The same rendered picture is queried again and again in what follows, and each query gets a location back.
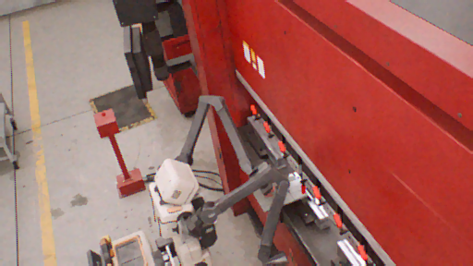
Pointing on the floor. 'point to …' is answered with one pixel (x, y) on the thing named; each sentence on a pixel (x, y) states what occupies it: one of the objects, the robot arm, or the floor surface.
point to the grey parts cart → (5, 131)
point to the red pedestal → (127, 185)
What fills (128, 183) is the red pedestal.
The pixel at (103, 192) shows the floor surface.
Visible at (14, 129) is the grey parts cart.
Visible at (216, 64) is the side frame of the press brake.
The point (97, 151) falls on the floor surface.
